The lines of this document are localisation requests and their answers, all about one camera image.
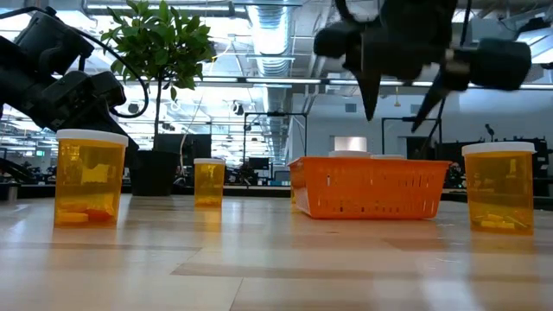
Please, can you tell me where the black aluminium table frame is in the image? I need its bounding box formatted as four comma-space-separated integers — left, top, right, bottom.
0, 183, 553, 204

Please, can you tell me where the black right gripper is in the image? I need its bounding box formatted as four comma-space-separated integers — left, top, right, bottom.
314, 19, 453, 134

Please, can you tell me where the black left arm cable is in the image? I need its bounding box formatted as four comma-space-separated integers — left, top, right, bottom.
73, 29, 150, 120

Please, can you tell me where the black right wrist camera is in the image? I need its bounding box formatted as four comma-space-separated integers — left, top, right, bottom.
448, 37, 533, 92

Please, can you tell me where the large dark monitor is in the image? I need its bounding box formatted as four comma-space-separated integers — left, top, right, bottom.
154, 132, 213, 168

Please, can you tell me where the green potted plant black pot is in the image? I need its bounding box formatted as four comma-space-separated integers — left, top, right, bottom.
99, 0, 217, 198

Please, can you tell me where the long black right arm cable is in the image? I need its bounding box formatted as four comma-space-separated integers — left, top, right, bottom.
461, 0, 473, 47

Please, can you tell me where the black equipment rack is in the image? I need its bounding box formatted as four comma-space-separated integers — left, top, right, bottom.
434, 136, 550, 191

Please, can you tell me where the silver ceiling ventilation duct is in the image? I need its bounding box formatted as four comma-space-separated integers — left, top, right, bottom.
246, 3, 296, 114

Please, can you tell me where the black metal stand frame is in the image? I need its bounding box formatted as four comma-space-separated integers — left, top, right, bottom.
243, 111, 309, 168
381, 116, 444, 156

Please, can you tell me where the small black monitor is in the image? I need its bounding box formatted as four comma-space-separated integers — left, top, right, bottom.
247, 156, 271, 171

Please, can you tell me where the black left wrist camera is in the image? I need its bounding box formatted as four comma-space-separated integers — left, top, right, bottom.
89, 70, 128, 110

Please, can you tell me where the amber pill bottle white lid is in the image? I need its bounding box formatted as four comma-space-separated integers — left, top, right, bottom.
461, 141, 537, 237
193, 157, 226, 209
327, 149, 373, 158
54, 128, 130, 229

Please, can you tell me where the orange plastic slotted basket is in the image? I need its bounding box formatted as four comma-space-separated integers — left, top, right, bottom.
287, 155, 453, 220

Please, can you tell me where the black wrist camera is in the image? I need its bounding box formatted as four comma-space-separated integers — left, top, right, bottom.
448, 37, 533, 92
89, 70, 128, 110

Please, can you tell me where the long ceiling light strip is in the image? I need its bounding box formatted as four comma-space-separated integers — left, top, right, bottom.
379, 79, 553, 92
194, 76, 323, 86

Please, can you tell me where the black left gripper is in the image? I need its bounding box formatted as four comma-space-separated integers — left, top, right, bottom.
39, 71, 143, 170

